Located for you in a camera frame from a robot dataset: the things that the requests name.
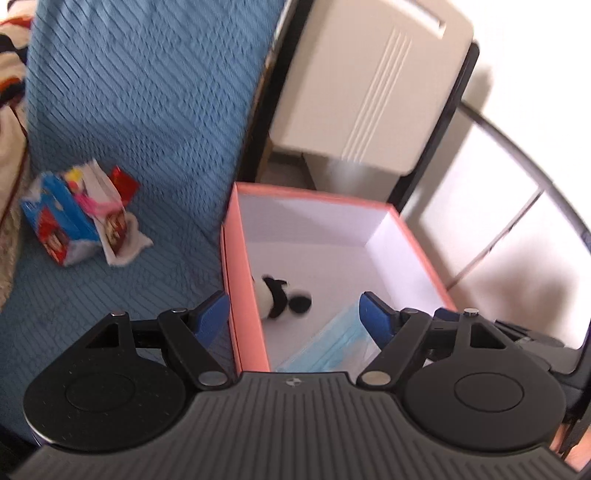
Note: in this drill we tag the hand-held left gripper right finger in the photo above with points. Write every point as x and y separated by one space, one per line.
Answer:
376 318

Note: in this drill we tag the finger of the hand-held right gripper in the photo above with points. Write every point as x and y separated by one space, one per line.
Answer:
447 314

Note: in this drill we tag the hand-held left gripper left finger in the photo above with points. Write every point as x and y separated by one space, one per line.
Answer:
210 318

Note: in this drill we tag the blue face mask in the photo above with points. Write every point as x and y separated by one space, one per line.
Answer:
332 346

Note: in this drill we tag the panda plush toy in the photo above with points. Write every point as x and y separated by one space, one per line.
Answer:
272 295

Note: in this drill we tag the pink cardboard box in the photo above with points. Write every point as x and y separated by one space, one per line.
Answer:
323 230

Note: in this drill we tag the printed snack packet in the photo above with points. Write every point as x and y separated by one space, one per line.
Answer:
115 228

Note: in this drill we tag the blue tissue packet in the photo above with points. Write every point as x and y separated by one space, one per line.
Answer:
60 221

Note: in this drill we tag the person's right forearm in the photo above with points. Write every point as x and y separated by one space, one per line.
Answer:
575 443

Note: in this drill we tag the colourful snack packet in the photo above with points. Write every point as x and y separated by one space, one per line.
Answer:
136 240

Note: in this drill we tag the red foil wrapper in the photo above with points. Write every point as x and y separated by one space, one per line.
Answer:
124 184

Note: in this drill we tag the floral bed sheet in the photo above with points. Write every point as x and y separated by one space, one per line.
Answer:
7 267

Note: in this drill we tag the white ribbed panel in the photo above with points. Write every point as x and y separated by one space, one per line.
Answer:
369 83

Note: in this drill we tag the blue quilted sofa cover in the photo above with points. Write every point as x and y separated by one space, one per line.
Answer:
138 92

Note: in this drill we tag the striped blanket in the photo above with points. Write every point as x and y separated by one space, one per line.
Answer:
11 69

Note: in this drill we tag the black metal frame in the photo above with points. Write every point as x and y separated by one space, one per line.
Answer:
251 138

